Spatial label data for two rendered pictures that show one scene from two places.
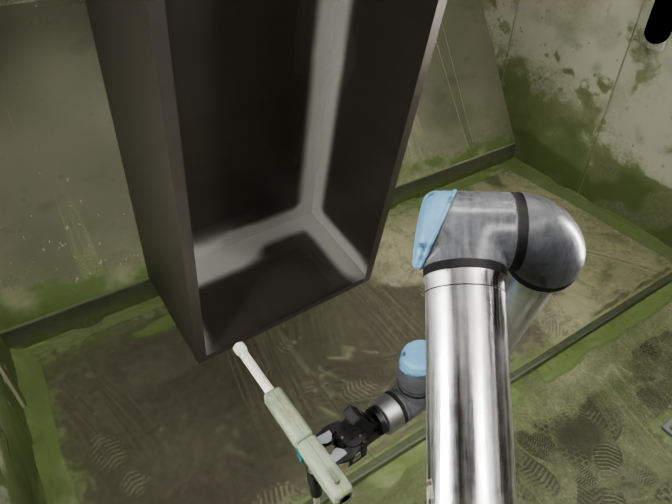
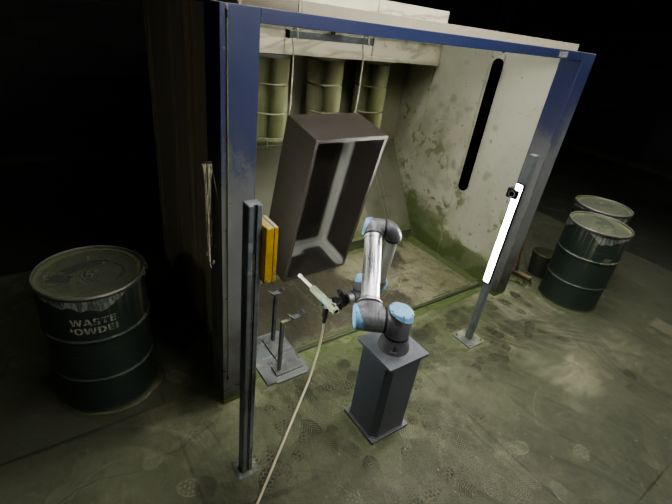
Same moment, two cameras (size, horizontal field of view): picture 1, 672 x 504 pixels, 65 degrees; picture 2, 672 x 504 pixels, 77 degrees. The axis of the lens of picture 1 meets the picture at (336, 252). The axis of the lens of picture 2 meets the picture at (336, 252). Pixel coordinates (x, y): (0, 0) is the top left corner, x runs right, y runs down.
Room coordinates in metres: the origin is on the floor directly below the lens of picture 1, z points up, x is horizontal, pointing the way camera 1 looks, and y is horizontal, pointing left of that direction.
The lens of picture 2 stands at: (-1.78, 0.25, 2.29)
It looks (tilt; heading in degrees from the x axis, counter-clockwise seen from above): 29 degrees down; 355
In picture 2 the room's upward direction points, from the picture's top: 8 degrees clockwise
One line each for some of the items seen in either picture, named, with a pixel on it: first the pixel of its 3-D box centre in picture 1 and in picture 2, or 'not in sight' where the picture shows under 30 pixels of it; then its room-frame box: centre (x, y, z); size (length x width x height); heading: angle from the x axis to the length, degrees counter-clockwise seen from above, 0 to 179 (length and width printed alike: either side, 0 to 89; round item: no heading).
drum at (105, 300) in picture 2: not in sight; (102, 329); (0.26, 1.43, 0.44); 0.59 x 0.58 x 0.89; 104
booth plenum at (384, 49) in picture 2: not in sight; (319, 23); (2.35, 0.29, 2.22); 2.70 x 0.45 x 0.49; 123
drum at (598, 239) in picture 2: not in sight; (582, 262); (1.80, -2.57, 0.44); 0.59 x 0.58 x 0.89; 138
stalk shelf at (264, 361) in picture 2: not in sight; (274, 356); (-0.21, 0.34, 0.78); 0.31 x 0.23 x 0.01; 33
